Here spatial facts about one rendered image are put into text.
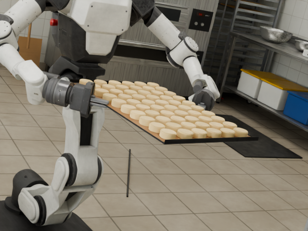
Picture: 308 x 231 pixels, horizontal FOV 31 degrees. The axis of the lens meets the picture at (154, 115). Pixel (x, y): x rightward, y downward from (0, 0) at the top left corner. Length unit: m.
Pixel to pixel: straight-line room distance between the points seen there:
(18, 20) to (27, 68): 0.26
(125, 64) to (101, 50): 3.43
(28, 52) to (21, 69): 4.21
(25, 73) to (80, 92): 0.20
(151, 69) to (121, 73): 0.36
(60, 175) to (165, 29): 0.77
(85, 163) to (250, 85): 4.28
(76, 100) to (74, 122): 0.44
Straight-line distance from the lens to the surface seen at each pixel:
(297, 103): 5.85
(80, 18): 2.19
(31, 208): 2.61
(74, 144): 2.32
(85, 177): 2.34
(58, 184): 2.36
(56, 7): 2.16
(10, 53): 1.99
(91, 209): 3.36
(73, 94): 1.85
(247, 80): 6.48
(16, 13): 2.10
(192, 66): 2.36
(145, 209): 3.50
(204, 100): 2.10
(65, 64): 2.38
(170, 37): 2.41
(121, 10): 2.26
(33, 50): 6.12
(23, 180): 2.79
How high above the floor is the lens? 1.50
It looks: 16 degrees down
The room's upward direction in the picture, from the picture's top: 13 degrees clockwise
